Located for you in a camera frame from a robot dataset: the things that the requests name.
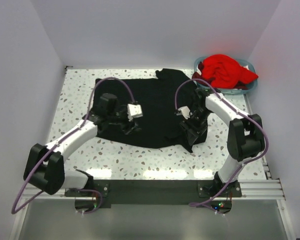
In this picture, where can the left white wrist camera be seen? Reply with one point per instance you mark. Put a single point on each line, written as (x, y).
(134, 111)

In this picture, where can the black t shirt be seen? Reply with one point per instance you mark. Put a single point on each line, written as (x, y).
(160, 126)

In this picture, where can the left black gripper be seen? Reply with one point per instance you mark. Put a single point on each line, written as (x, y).
(127, 128)

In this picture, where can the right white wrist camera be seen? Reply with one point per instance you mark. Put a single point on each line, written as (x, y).
(184, 111)

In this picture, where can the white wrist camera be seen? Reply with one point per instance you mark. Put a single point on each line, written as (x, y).
(184, 111)
(134, 111)

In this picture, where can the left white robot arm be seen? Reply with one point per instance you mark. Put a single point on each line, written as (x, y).
(45, 167)

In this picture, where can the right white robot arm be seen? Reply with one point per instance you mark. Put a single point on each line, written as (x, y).
(245, 139)

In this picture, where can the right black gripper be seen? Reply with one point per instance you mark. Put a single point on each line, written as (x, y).
(192, 134)

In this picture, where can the teal plastic laundry basket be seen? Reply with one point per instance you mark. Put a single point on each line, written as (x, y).
(236, 91)

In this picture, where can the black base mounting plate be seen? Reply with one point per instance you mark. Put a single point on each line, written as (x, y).
(106, 193)

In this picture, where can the aluminium extrusion rail frame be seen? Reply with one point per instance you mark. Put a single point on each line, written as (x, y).
(107, 160)

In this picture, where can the red t shirt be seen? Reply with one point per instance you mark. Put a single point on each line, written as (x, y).
(225, 72)

